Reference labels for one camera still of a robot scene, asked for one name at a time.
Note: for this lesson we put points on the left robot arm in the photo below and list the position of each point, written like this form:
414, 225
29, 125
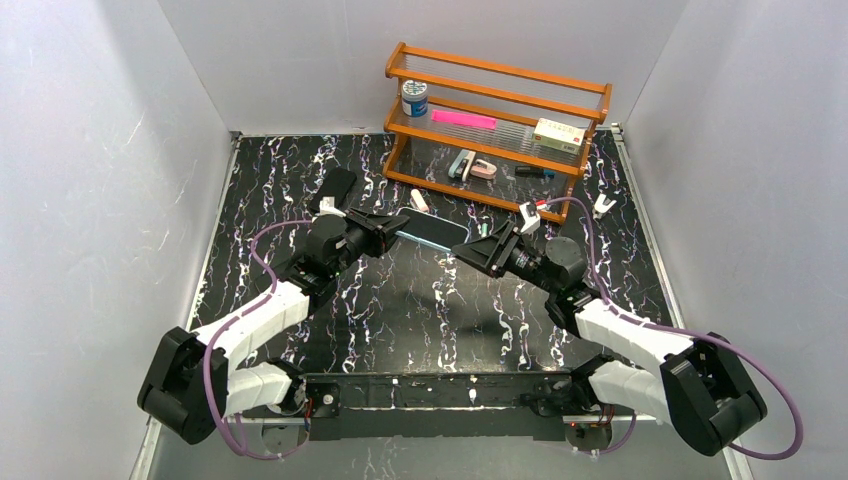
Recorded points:
196, 383

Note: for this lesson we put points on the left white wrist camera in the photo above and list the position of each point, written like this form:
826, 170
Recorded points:
327, 206

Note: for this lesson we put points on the phone with black screen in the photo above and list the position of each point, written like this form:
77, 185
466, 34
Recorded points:
434, 226

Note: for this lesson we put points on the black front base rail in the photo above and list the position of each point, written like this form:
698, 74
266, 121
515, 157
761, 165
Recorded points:
538, 405

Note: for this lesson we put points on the white staple remover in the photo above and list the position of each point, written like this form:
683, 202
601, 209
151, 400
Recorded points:
602, 205

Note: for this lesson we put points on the small pink stapler on table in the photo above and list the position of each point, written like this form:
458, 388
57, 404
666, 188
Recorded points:
418, 202

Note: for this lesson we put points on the blue white round jar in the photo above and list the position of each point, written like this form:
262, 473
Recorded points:
414, 98

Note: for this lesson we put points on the orange wooden two-tier shelf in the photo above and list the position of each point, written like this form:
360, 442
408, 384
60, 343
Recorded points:
517, 97

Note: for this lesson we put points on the black phone far left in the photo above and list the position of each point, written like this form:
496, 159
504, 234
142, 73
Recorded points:
334, 189

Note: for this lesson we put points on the white red cardboard box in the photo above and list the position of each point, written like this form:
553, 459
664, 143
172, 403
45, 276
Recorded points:
558, 136

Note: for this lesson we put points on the pink flat ruler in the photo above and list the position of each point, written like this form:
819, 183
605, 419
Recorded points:
464, 119

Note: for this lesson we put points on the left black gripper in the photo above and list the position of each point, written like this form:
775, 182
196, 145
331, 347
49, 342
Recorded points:
370, 230

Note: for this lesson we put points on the pink white stapler on shelf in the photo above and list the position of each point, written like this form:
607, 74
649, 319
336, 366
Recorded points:
483, 170

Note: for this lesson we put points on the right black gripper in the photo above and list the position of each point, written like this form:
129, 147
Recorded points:
498, 250

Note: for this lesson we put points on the black blue marker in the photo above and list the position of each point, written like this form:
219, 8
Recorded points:
527, 171

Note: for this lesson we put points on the teal white stapler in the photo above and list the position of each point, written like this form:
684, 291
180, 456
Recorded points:
460, 168

